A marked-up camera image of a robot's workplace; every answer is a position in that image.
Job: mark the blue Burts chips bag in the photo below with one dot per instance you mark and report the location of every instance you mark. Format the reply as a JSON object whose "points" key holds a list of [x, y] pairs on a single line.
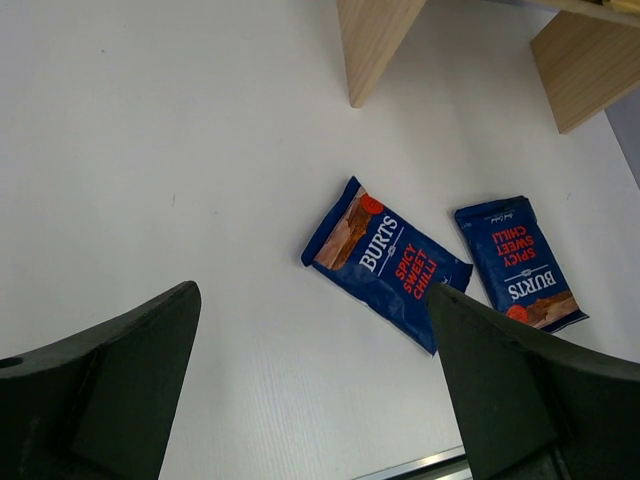
{"points": [[383, 261], [516, 265]]}

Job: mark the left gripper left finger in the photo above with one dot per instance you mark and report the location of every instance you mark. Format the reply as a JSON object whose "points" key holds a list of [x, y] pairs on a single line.
{"points": [[100, 404]]}

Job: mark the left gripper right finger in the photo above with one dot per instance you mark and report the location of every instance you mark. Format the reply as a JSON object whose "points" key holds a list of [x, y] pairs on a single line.
{"points": [[530, 405]]}

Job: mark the wooden two-tier shelf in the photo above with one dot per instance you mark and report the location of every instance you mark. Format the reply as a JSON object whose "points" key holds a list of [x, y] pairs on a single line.
{"points": [[587, 56]]}

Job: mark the aluminium mounting rail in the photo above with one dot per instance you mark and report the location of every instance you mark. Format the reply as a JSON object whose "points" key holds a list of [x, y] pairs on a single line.
{"points": [[449, 464]]}

